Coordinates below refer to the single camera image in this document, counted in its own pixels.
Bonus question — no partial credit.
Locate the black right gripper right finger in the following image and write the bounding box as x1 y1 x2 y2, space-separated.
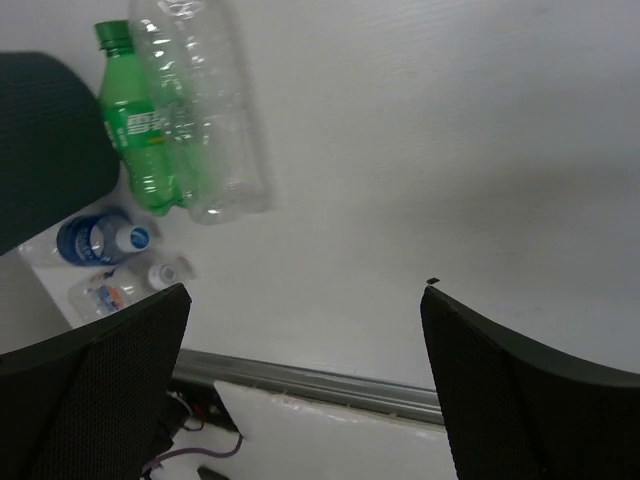
420 278 639 479

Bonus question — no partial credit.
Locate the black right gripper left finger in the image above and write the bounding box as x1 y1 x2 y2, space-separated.
1 284 191 479

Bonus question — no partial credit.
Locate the orange label clear bottle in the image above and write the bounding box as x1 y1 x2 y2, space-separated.
67 252 195 323

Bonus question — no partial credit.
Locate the green plastic soda bottle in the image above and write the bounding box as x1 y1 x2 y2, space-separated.
94 20 184 217

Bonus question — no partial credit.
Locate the clear crushed plastic bottle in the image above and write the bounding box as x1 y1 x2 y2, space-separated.
129 1 273 225

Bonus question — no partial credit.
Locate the dark green plastic bin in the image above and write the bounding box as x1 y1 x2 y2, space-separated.
1 52 120 253

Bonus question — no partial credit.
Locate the blue label water bottle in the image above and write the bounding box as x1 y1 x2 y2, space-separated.
17 208 154 268

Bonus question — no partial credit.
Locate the aluminium table edge rail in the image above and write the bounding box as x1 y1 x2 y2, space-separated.
174 349 444 425

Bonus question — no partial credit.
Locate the purple cable at base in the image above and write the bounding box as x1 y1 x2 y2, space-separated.
142 432 245 474

